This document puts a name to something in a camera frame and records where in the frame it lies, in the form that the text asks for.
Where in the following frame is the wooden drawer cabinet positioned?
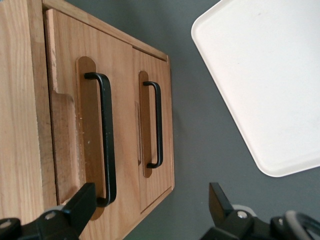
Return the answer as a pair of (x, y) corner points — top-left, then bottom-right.
(0, 0), (175, 240)

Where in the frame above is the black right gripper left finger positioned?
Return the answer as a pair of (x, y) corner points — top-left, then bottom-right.
(22, 182), (97, 240)

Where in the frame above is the beige plastic tray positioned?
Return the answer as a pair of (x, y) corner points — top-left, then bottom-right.
(191, 0), (320, 178)

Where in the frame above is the long black drawer handle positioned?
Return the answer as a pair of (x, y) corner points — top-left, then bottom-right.
(83, 72), (118, 208)

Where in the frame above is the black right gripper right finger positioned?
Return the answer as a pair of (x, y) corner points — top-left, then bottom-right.
(201, 182), (271, 240)

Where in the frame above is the wooden drawer with plain front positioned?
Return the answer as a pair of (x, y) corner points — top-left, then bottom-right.
(131, 46), (174, 215)

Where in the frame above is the short black drawer handle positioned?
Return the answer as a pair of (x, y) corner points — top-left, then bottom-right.
(142, 81), (164, 169)

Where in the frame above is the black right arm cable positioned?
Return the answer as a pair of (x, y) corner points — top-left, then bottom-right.
(271, 209), (320, 240)

